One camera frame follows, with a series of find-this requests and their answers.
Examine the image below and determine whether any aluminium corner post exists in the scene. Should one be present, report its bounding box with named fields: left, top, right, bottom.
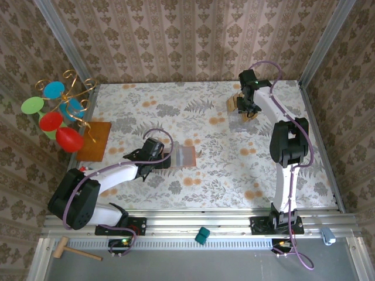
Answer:
left=298, top=0, right=357, bottom=88
left=32, top=0, right=99, bottom=88

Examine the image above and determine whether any floral table cover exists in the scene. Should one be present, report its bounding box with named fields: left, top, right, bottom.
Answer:
left=67, top=80, right=338, bottom=210

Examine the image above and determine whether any wooden mallet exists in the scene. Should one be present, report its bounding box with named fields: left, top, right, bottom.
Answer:
left=52, top=237, right=104, bottom=262

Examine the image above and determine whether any teal box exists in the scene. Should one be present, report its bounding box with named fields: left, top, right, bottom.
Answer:
left=195, top=226, right=210, bottom=245

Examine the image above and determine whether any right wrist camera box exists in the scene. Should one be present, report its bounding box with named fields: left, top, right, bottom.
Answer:
left=238, top=69, right=259, bottom=86

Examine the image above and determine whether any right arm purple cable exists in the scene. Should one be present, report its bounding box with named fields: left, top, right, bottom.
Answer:
left=247, top=60, right=315, bottom=270

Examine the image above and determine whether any aluminium rail frame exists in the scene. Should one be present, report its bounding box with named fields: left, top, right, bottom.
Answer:
left=40, top=208, right=360, bottom=239

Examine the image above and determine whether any slotted cable duct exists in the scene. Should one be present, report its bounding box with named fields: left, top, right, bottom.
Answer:
left=66, top=237, right=275, bottom=251

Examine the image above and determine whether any gold wire glass rack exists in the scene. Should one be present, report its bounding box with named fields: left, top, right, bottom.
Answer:
left=34, top=69, right=98, bottom=145

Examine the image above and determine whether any blue plastic glass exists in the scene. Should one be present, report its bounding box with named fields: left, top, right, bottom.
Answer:
left=59, top=97, right=86, bottom=122
left=43, top=81, right=66, bottom=101

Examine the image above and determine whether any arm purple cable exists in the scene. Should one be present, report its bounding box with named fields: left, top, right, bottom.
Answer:
left=247, top=60, right=315, bottom=270
left=63, top=128, right=174, bottom=259

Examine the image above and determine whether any small circuit board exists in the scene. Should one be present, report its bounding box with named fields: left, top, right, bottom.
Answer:
left=108, top=238, right=133, bottom=254
left=271, top=238, right=295, bottom=254

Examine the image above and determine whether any orange wooden board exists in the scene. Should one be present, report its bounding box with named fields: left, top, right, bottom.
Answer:
left=75, top=121, right=113, bottom=162

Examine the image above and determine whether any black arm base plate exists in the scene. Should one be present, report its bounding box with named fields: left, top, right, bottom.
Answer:
left=95, top=217, right=148, bottom=236
left=250, top=215, right=305, bottom=235

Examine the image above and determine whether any white blue clip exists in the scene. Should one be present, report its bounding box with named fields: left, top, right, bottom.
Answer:
left=321, top=227, right=337, bottom=246

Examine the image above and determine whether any green plastic glass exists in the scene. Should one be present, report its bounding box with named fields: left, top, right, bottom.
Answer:
left=21, top=96, right=61, bottom=141

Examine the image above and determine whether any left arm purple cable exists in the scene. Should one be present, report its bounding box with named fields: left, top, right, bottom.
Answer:
left=63, top=128, right=174, bottom=259

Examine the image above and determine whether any red plastic glass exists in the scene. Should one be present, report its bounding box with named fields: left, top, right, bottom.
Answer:
left=39, top=111, right=64, bottom=132
left=55, top=126, right=85, bottom=154

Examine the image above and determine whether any grey metal tray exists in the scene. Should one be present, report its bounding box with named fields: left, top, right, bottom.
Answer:
left=28, top=237, right=370, bottom=281

